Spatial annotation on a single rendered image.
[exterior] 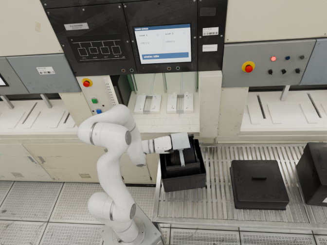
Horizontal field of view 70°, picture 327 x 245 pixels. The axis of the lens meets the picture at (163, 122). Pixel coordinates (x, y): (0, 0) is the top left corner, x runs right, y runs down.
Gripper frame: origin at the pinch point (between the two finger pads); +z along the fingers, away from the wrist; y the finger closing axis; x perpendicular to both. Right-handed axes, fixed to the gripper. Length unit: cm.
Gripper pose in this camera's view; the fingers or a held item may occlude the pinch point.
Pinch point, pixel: (179, 142)
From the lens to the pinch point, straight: 140.2
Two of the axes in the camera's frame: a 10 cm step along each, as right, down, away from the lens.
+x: -1.1, -6.9, -7.2
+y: 0.9, 7.1, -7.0
